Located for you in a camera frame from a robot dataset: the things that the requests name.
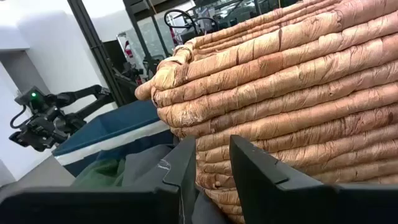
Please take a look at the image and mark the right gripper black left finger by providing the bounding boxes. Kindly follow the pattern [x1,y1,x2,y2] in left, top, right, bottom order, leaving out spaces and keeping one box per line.
[0,136,198,224]

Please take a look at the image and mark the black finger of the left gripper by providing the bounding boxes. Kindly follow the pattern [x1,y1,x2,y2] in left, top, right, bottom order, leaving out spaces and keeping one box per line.
[8,130,31,148]

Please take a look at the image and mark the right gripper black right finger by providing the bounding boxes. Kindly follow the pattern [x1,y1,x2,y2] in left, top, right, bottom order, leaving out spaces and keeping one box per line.
[229,134,398,224]

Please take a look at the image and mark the grey garment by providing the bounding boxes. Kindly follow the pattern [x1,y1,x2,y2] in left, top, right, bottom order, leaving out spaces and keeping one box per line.
[120,144,231,224]

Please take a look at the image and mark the dark green garment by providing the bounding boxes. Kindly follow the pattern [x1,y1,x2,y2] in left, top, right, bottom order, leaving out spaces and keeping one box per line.
[71,157,127,188]

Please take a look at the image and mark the navy fabric bin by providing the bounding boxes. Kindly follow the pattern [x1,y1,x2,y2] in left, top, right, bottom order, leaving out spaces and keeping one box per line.
[52,99,175,178]

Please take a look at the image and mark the woven wicker basket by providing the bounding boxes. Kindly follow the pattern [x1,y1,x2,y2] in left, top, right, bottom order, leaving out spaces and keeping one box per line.
[134,0,398,224]

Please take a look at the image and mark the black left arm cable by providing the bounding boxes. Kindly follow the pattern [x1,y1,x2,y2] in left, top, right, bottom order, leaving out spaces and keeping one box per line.
[9,105,29,129]

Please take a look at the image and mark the black metal frame post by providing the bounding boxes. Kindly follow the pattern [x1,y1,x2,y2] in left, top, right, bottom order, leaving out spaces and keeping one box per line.
[67,0,127,107]

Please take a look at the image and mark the black looped cables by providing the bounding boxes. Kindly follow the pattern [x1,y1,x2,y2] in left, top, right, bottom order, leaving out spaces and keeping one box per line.
[164,9,220,34]

